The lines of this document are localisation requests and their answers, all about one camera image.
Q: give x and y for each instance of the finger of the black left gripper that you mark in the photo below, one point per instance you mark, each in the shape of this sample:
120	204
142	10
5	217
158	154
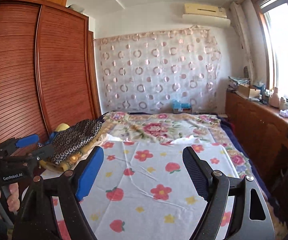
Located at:
37	155
12	144

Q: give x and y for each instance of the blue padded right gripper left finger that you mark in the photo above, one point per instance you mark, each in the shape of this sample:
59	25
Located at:
36	218

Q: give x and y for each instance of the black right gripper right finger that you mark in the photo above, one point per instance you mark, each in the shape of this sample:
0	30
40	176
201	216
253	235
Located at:
250	218

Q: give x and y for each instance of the navy circle patterned garment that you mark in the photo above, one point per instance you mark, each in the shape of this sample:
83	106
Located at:
71	143

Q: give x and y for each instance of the yellow plush toy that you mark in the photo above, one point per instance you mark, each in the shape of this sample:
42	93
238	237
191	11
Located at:
60	127

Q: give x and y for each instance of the wooden wardrobe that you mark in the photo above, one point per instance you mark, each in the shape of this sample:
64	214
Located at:
47	68

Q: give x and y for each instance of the long wooden sideboard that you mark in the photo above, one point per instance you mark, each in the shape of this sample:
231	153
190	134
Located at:
263	135

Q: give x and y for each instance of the white strawberry print sheet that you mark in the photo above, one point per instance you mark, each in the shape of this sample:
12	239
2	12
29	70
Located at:
143	190

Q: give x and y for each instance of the pale pink bottle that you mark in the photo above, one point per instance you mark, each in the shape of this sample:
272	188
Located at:
274	99

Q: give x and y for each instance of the floral bed blanket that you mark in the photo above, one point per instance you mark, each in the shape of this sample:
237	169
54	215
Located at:
166	128

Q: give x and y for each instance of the cardboard box on sideboard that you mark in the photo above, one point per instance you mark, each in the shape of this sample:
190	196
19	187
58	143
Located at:
247	91

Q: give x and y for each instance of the sheer circle patterned curtain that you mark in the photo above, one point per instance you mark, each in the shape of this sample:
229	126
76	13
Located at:
150	72

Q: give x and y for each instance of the blue object at bed head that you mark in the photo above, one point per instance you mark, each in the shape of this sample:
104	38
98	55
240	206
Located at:
179	107

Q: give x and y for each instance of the white air conditioner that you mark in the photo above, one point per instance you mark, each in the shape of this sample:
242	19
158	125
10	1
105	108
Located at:
206	15

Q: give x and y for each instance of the window with wooden frame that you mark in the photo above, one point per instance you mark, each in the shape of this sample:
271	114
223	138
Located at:
273	18

